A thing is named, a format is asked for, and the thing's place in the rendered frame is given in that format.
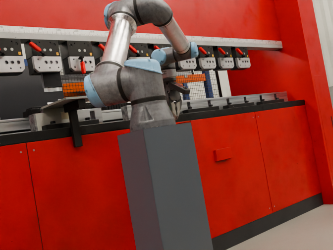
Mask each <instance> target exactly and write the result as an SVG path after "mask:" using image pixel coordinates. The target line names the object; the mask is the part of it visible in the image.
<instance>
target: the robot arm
mask: <svg viewBox="0 0 333 250"><path fill-rule="evenodd" d="M104 21H105V25H106V27H107V28H108V30H109V34H108V38H107V42H106V46H105V50H104V53H103V57H102V61H101V62H100V63H98V64H97V65H96V67H95V70H94V73H93V74H89V75H88V76H86V77H85V78H84V89H85V93H86V96H87V98H88V100H89V101H90V103H91V104H92V105H93V106H94V107H97V108H100V107H107V106H111V105H115V104H120V103H125V102H131V107H132V111H131V118H130V125H129V128H130V132H134V131H138V130H142V129H147V128H154V127H161V126H167V125H175V124H176V122H175V120H177V119H178V116H179V113H180V110H181V106H182V99H181V95H180V93H182V94H190V89H188V88H187V87H185V86H183V85H181V84H179V83H177V82H174V81H176V69H175V62H179V61H184V60H188V59H192V58H196V57H197V56H198V47H197V44H196V43H195V42H188V40H187V38H186V37H185V35H184V34H183V32H182V30H181V29H180V27H179V26H178V24H177V22H176V20H175V19H174V17H173V12H172V10H171V8H170V6H169V5H168V4H167V3H166V2H165V1H163V0H119V1H114V2H112V3H110V4H108V5H107V6H106V7H105V10H104ZM148 23H153V24H154V25H155V26H156V27H159V29H160V30H161V32H162V33H163V34H164V36H165V37H166V39H167V40H168V41H169V43H170V44H171V45H172V47H170V48H169V47H167V48H161V49H156V50H154V51H153V52H152V54H151V59H131V60H126V59H127V54H128V49H129V44H130V39H131V36H132V35H134V34H135V32H136V30H137V26H141V25H145V24H148ZM174 101H176V102H174ZM173 102H174V103H173Z"/></svg>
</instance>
